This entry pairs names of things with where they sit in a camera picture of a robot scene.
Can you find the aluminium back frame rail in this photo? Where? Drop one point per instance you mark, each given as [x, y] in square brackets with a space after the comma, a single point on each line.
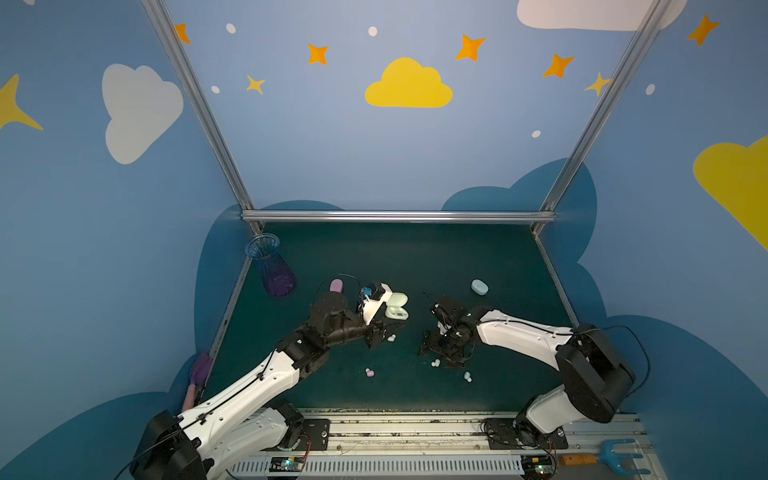
[467, 217]

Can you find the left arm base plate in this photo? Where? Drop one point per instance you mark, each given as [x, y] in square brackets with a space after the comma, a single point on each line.
[310, 433]

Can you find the right green circuit board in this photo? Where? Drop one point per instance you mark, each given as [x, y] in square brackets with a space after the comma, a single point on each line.
[537, 467]

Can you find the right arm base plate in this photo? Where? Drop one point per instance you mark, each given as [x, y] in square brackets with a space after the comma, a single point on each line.
[514, 434]

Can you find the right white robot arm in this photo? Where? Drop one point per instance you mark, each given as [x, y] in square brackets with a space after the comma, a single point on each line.
[595, 377]

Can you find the blue toy garden fork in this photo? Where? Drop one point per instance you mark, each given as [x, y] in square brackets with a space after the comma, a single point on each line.
[608, 456]

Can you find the aluminium right frame post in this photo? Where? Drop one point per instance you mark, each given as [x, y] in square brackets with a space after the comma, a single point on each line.
[633, 56]

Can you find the light blue earbud case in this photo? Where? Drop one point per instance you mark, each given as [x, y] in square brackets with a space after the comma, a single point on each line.
[479, 287]

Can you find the left green circuit board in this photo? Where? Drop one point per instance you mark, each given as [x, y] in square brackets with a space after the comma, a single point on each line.
[286, 465]

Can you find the mint green earbud case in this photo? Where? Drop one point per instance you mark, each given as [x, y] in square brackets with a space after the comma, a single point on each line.
[395, 306]

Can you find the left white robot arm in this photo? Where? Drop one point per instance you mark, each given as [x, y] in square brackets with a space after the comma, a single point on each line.
[203, 441]

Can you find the front aluminium rail bed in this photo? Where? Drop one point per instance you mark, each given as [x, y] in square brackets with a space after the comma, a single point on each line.
[368, 444]

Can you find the green circuit board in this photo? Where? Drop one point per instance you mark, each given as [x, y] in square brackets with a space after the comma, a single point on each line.
[286, 465]
[537, 467]

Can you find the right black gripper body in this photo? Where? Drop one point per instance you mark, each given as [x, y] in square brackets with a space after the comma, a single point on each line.
[444, 346]

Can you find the aluminium frame post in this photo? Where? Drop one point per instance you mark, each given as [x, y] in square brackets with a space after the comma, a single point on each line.
[162, 23]
[633, 56]

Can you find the aluminium left frame post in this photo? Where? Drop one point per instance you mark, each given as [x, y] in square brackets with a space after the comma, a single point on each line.
[162, 23]

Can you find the purple ribbed glass vase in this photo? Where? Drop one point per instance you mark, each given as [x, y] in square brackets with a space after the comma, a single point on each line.
[277, 277]

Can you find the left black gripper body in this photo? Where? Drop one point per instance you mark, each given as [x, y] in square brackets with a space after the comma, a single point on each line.
[377, 327]

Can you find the pink earbud charging case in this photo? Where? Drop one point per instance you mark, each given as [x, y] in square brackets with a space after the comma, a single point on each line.
[336, 285]

